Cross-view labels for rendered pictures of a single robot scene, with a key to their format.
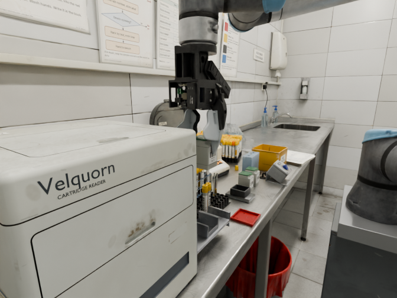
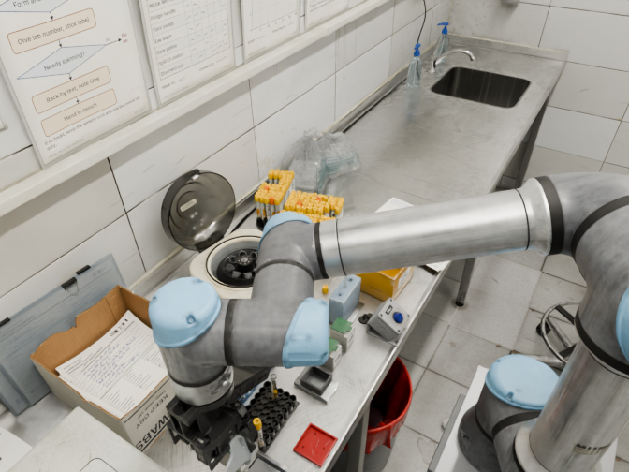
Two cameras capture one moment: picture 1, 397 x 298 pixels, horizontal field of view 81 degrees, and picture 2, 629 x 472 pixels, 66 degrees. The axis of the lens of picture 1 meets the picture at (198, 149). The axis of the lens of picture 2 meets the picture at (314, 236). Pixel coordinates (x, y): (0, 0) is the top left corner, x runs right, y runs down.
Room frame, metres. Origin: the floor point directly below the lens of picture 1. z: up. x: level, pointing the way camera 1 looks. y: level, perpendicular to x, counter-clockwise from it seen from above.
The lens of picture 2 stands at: (0.13, -0.13, 1.85)
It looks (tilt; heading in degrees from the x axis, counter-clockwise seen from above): 40 degrees down; 359
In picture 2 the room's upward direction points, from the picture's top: 1 degrees counter-clockwise
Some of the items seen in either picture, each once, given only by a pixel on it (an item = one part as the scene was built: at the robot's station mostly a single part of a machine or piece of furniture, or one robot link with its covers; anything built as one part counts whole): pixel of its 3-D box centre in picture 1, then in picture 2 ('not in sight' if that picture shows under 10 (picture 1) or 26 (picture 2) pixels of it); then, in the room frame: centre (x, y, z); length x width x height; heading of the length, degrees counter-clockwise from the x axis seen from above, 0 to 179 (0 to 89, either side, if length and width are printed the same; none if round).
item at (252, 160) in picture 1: (250, 165); (344, 301); (0.97, -0.23, 0.92); 0.10 x 0.07 x 0.10; 148
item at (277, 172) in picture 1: (274, 170); (382, 317); (0.92, -0.32, 0.92); 0.13 x 0.07 x 0.08; 56
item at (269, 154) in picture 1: (269, 158); (382, 269); (1.09, -0.34, 0.93); 0.13 x 0.13 x 0.10; 53
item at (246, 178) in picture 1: (246, 181); (329, 353); (0.82, -0.18, 0.91); 0.05 x 0.04 x 0.07; 56
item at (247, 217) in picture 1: (245, 216); (315, 444); (0.62, -0.14, 0.88); 0.07 x 0.07 x 0.01; 56
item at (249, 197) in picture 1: (240, 192); (316, 381); (0.76, -0.15, 0.89); 0.09 x 0.05 x 0.04; 55
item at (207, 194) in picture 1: (205, 193); (257, 410); (0.67, -0.02, 0.93); 0.17 x 0.09 x 0.11; 147
